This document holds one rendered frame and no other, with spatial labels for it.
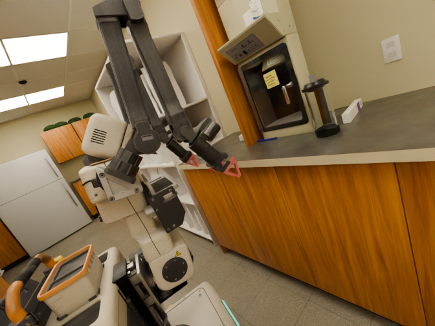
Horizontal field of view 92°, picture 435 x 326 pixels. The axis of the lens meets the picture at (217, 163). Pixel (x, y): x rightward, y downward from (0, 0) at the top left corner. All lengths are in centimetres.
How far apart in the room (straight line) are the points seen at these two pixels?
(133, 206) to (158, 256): 22
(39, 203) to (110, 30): 491
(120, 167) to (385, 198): 86
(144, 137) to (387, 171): 76
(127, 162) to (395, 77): 134
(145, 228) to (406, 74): 143
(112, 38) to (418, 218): 107
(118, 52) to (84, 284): 77
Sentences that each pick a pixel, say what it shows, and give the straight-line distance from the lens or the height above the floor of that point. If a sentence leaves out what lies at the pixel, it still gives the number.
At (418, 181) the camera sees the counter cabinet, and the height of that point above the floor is 82.
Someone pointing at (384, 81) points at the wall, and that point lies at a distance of 149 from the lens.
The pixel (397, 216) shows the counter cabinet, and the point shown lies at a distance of 95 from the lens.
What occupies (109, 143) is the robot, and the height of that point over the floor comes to 128.
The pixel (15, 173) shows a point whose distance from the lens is 546.
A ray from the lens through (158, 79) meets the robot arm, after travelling 71.
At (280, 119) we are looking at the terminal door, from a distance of 123.
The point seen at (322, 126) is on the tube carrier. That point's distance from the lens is 103.
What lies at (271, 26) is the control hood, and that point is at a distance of 110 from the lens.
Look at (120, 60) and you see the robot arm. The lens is 72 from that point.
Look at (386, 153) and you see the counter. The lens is 79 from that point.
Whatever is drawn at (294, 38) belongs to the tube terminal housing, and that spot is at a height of 139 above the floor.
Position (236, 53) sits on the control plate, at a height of 145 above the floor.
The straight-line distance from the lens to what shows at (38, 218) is 550.
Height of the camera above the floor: 125
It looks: 14 degrees down
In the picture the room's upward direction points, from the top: 24 degrees counter-clockwise
